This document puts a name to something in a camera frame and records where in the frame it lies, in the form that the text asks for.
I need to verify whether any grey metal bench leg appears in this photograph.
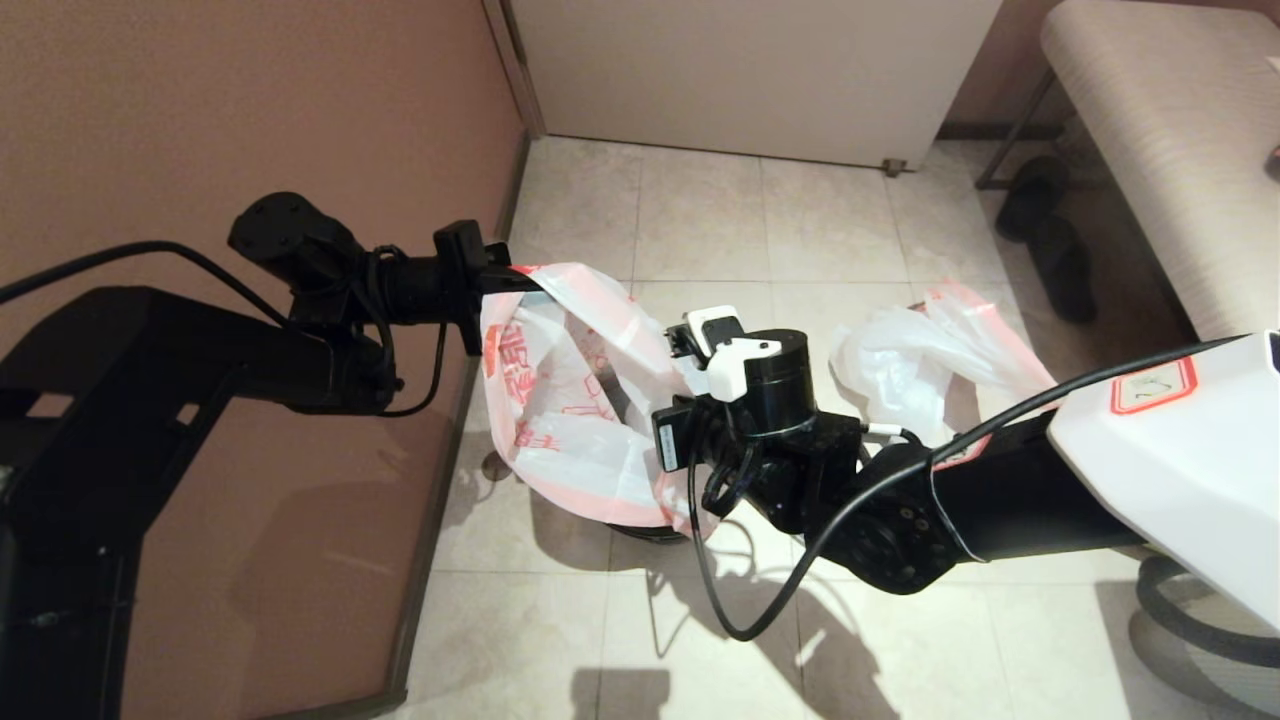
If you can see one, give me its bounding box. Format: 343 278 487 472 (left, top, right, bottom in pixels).
976 72 1053 191

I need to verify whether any new white red-print plastic bag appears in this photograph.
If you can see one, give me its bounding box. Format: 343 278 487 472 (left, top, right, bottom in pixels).
479 261 723 538

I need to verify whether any grey round cushion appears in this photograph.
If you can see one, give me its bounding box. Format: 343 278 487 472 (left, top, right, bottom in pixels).
1130 600 1280 716

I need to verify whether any beige wood-grain bench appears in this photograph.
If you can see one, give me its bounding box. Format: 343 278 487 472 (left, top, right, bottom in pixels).
1040 0 1280 343

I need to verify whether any beige door frame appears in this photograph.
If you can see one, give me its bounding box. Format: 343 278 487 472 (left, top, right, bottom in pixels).
482 0 549 141

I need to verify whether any white door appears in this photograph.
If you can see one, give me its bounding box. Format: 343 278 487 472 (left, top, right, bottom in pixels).
505 0 1001 171

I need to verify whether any used white red-print trash bag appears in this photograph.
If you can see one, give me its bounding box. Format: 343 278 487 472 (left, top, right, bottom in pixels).
827 279 1063 448

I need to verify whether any black slipper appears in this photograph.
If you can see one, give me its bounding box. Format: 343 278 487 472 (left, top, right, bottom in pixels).
996 154 1069 242
1028 214 1099 324

